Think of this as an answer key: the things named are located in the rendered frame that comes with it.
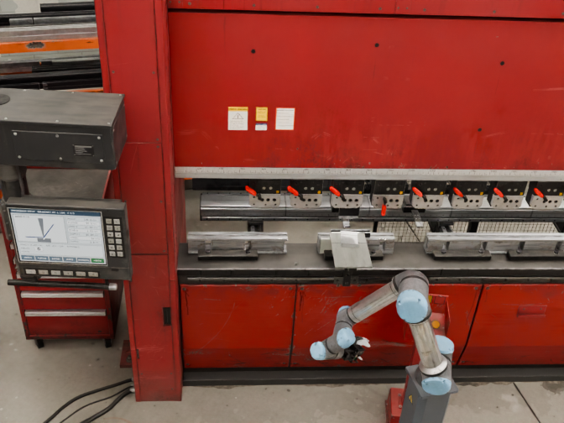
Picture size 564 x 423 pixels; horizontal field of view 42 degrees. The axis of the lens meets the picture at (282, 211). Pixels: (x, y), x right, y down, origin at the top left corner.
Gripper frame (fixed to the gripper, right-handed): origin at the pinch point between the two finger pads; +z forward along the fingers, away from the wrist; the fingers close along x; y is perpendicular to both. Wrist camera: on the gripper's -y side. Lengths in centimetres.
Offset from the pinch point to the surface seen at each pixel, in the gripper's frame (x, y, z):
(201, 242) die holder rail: -2, -90, -33
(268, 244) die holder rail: 10, -71, -7
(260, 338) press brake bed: -43, -63, 11
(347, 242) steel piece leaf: 29, -44, 14
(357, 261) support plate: 26.5, -30.9, 9.6
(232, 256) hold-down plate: -2, -77, -22
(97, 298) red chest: -67, -134, -44
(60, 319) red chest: -90, -146, -53
